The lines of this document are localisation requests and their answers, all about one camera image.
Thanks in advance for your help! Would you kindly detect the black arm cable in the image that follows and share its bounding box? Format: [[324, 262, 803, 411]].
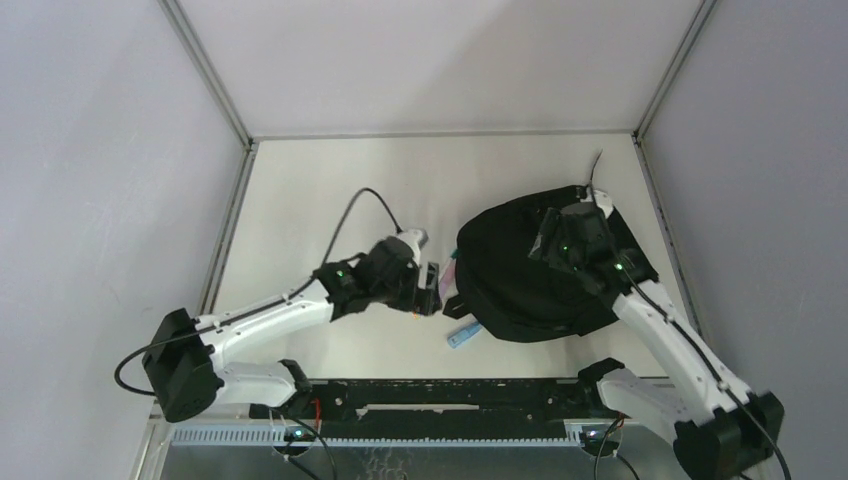
[[113, 187, 405, 480], [592, 261, 793, 480]]

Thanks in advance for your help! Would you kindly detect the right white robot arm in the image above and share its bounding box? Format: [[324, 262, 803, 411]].
[[528, 221, 792, 479]]

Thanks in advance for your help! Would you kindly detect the aluminium cell frame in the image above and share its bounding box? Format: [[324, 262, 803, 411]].
[[129, 0, 773, 480]]

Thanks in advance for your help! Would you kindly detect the black student backpack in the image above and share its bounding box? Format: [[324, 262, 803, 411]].
[[443, 179, 647, 343]]

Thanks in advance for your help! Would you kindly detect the pink highlighter pen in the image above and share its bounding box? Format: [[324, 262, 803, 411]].
[[438, 258, 456, 297]]

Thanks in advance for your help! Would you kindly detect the black front mounting rail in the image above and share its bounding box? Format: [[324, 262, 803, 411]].
[[248, 378, 617, 438]]

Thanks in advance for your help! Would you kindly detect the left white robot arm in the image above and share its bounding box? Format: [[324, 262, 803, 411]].
[[142, 255, 441, 423]]

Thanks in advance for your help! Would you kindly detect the white slotted cable duct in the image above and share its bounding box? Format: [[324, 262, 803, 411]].
[[170, 424, 583, 448]]

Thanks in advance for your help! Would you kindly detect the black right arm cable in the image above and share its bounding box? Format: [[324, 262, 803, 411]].
[[592, 261, 793, 480]]

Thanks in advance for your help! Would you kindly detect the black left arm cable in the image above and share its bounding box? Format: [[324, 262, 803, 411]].
[[113, 187, 405, 480]]

